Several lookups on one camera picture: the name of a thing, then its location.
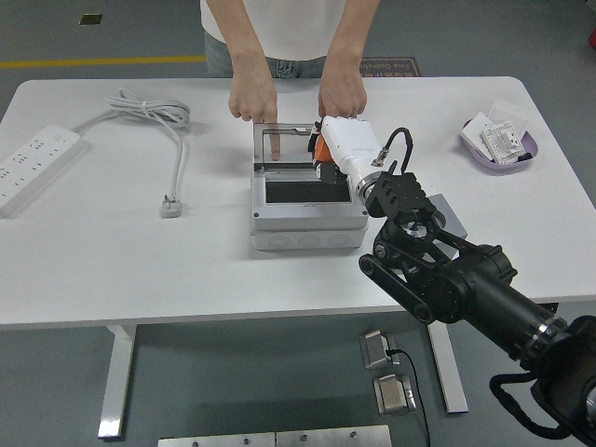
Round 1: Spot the person's left hand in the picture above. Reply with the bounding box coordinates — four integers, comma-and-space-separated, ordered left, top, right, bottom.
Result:
317, 69, 368, 123

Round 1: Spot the person's right hand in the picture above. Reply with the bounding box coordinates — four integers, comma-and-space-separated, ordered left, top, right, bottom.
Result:
227, 74, 283, 162

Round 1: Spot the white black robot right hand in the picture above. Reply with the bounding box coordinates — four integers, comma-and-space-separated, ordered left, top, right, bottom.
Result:
306, 115, 388, 188

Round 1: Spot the orange cylindrical battery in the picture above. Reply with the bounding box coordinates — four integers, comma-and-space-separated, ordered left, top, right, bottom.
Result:
310, 132, 334, 164

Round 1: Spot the transparent hinged box lid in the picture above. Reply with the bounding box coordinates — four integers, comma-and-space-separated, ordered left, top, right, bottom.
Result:
251, 121, 327, 171

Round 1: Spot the grey plastic junction box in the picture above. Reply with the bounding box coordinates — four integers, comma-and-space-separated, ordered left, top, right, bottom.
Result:
250, 165, 370, 252

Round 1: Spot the plain white card box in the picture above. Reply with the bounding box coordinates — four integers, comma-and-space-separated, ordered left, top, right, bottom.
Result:
460, 111, 495, 157

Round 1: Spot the brown floor sign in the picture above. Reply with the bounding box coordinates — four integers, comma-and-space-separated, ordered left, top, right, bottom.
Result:
357, 57, 423, 79

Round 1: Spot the person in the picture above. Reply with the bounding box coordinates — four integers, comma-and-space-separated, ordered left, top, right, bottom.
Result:
199, 0, 381, 79

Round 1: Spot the grey cube holder block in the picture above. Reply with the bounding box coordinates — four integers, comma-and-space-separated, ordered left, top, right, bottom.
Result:
427, 194, 467, 239

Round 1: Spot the white printed socket panel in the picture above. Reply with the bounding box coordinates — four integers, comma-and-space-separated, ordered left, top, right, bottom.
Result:
481, 119, 525, 165

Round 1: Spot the clear plastic packet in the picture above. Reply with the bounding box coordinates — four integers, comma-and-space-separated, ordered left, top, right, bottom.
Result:
486, 98, 530, 136

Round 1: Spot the yellow floor tape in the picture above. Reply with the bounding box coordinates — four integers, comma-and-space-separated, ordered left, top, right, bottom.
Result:
0, 54, 207, 70

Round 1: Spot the purple plastic tray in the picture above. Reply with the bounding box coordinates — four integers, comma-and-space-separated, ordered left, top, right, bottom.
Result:
460, 118, 540, 176

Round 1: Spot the silver foot pedal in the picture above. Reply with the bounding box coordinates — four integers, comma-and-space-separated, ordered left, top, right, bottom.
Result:
359, 329, 400, 372
372, 372, 418, 416

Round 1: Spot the white power strip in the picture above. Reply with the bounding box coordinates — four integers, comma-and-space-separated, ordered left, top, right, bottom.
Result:
0, 123, 88, 219

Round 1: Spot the white table leg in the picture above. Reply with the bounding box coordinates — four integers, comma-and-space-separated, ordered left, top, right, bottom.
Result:
426, 320, 469, 414
96, 324, 139, 441

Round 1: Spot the grey metal plate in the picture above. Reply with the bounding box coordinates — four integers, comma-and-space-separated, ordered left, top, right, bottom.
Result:
156, 431, 277, 447
275, 424, 392, 447

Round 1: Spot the white power cord with plug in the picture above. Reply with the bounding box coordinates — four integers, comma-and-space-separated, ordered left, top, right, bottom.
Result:
74, 87, 192, 219

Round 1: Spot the black pedal cable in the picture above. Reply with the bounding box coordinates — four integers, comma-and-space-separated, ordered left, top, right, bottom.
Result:
386, 347, 432, 447

